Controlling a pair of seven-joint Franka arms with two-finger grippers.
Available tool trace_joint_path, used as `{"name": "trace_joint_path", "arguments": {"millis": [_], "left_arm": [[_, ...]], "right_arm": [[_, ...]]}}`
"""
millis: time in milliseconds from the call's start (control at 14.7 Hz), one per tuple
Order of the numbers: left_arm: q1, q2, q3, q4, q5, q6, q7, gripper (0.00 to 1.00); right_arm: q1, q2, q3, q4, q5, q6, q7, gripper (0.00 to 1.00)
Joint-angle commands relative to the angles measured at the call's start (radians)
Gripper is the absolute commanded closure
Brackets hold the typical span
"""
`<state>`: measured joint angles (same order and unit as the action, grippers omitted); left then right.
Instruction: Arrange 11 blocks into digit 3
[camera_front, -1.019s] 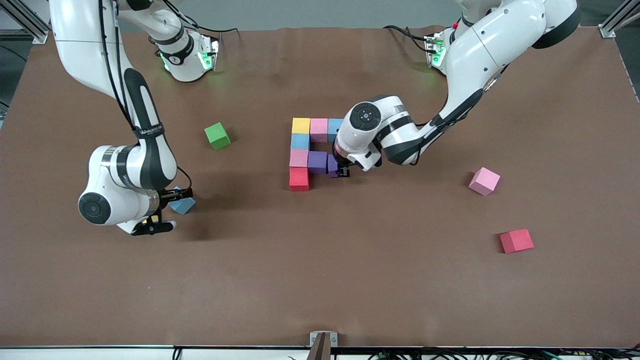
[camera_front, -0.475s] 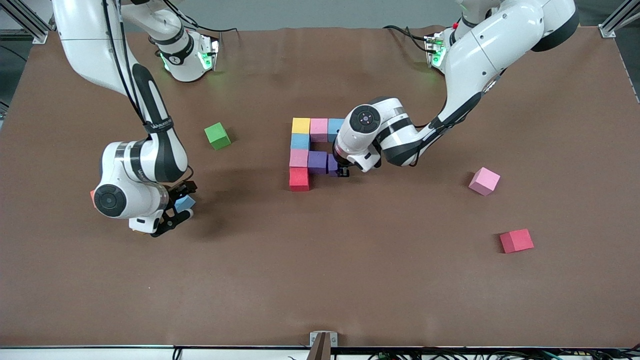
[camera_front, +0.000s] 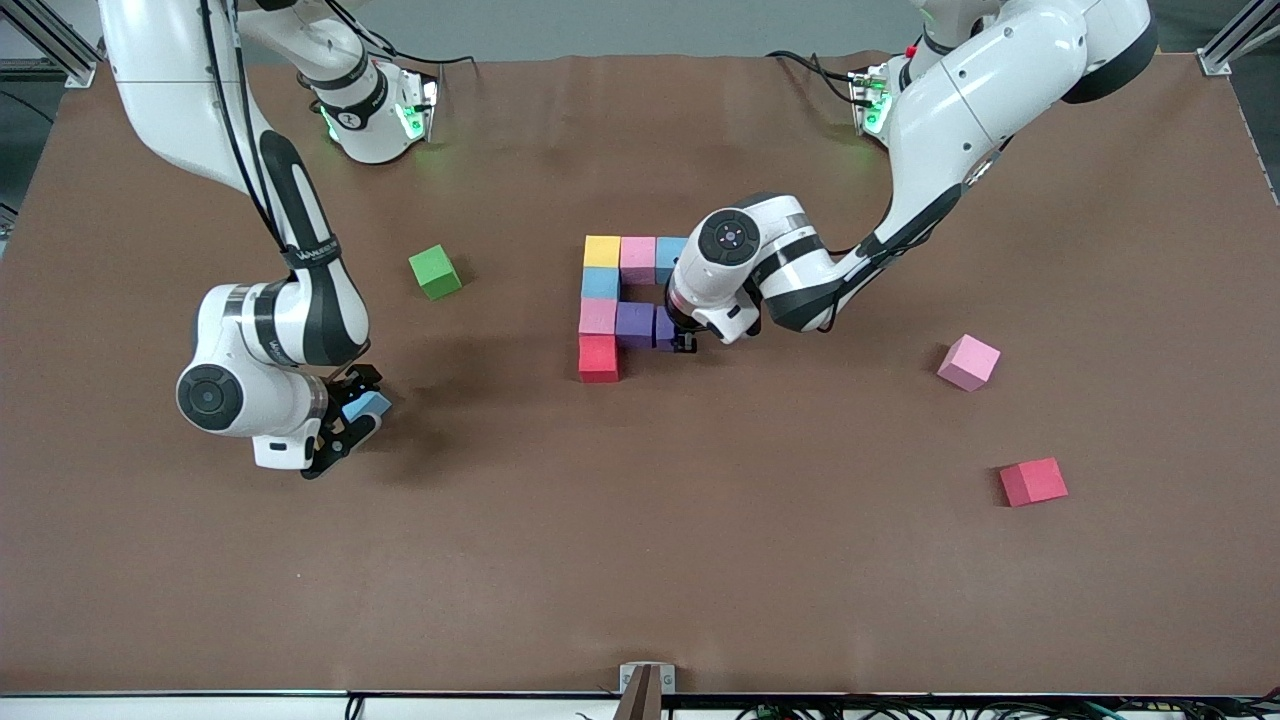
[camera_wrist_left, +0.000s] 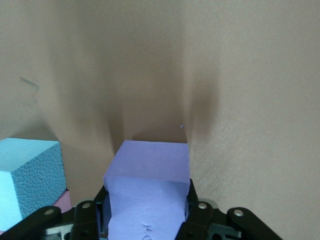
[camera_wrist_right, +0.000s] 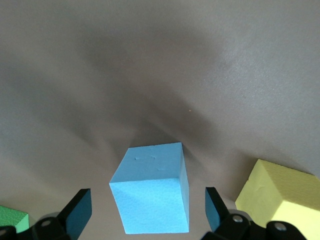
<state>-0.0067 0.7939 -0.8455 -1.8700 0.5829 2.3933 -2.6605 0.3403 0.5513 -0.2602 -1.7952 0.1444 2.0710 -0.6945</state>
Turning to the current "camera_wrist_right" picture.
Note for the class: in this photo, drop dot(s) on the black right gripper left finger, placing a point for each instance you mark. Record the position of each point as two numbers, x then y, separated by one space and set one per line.
75 212

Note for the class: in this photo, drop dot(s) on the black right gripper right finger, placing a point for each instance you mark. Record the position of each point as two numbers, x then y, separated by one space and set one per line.
220 220

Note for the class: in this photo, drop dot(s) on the blue foam cube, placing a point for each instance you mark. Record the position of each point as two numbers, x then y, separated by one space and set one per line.
150 195

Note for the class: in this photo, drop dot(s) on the yellow foam cube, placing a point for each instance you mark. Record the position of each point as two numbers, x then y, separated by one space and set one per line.
275 190

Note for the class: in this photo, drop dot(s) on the green foam cube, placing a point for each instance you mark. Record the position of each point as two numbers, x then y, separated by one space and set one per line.
12 217

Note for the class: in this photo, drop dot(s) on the large table cover mat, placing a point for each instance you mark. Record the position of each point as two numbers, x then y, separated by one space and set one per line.
160 62

